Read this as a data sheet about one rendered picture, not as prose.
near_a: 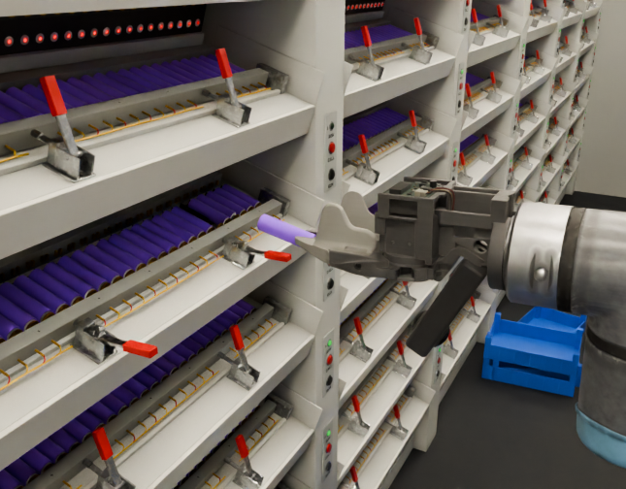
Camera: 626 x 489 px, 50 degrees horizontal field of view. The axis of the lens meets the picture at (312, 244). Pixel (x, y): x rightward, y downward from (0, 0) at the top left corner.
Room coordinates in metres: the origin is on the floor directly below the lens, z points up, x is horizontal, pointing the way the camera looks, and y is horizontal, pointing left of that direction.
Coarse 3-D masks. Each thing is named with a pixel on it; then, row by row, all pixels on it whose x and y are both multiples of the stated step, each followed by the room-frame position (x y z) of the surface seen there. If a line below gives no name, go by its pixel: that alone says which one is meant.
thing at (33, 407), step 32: (256, 192) 1.04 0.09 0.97; (288, 192) 1.01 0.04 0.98; (256, 256) 0.87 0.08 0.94; (192, 288) 0.76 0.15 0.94; (224, 288) 0.77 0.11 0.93; (128, 320) 0.67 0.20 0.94; (160, 320) 0.68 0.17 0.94; (192, 320) 0.72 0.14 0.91; (64, 352) 0.60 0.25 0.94; (128, 352) 0.62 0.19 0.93; (160, 352) 0.68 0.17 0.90; (0, 384) 0.54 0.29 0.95; (32, 384) 0.54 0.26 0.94; (64, 384) 0.55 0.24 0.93; (96, 384) 0.58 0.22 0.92; (0, 416) 0.50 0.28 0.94; (32, 416) 0.51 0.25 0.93; (64, 416) 0.55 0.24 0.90; (0, 448) 0.48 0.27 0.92
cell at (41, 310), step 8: (0, 288) 0.65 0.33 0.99; (8, 288) 0.65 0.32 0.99; (16, 288) 0.65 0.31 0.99; (8, 296) 0.64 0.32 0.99; (16, 296) 0.64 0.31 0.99; (24, 296) 0.64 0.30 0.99; (16, 304) 0.63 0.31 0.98; (24, 304) 0.63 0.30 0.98; (32, 304) 0.63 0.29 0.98; (40, 304) 0.63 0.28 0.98; (32, 312) 0.62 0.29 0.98; (40, 312) 0.62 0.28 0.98; (48, 312) 0.63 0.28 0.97; (40, 320) 0.62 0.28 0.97
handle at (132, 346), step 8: (104, 328) 0.61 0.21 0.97; (96, 336) 0.60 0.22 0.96; (104, 336) 0.61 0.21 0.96; (112, 344) 0.59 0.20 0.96; (120, 344) 0.59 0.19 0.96; (128, 344) 0.58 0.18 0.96; (136, 344) 0.58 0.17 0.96; (144, 344) 0.58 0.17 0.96; (136, 352) 0.58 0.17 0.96; (144, 352) 0.57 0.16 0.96; (152, 352) 0.57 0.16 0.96
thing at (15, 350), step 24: (240, 216) 0.92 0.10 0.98; (216, 240) 0.84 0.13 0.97; (240, 240) 0.88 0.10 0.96; (168, 264) 0.76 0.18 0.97; (192, 264) 0.79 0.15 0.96; (120, 288) 0.69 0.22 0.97; (144, 288) 0.72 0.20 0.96; (168, 288) 0.73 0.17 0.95; (72, 312) 0.63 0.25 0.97; (96, 312) 0.65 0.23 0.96; (24, 336) 0.58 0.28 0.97; (48, 336) 0.59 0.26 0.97; (0, 360) 0.54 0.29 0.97; (48, 360) 0.57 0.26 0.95
